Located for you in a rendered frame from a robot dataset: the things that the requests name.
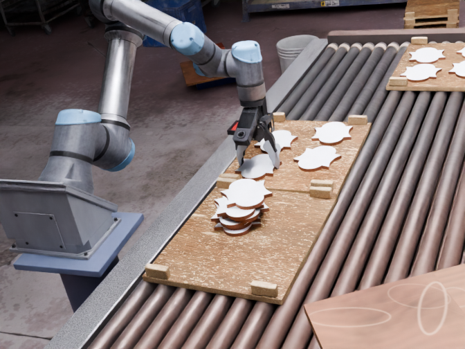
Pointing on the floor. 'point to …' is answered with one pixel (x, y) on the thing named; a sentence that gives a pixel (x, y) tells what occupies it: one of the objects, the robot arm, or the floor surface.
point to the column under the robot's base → (131, 221)
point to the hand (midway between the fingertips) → (258, 166)
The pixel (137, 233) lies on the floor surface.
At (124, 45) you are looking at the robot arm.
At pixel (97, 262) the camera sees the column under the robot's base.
